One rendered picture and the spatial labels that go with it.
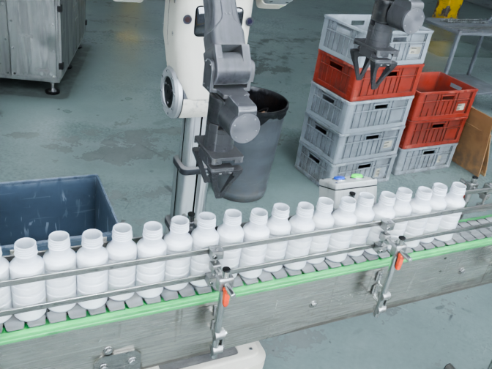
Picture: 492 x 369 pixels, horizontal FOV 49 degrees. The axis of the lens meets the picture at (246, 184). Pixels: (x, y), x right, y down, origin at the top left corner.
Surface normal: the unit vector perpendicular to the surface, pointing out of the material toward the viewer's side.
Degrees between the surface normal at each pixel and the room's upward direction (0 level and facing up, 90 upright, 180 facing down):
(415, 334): 0
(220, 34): 56
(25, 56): 90
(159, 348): 90
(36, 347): 90
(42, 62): 89
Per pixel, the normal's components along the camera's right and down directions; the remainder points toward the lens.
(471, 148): -0.90, 0.25
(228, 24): 0.43, -0.06
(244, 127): 0.42, 0.49
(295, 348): 0.14, -0.87
